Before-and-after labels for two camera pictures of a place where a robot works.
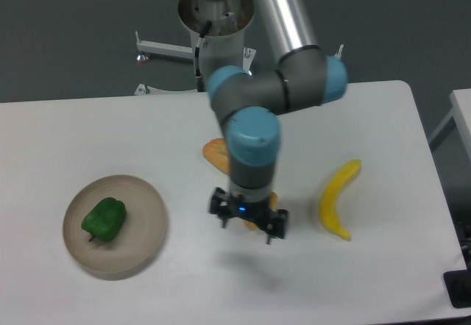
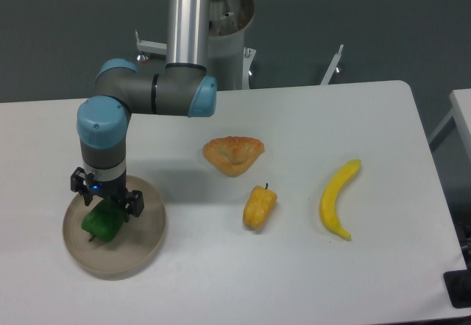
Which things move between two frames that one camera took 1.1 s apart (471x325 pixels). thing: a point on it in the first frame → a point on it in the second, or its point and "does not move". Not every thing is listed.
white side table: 461,111 does not move
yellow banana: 330,193 does not move
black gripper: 260,213 → 115,190
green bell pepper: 106,220 does not move
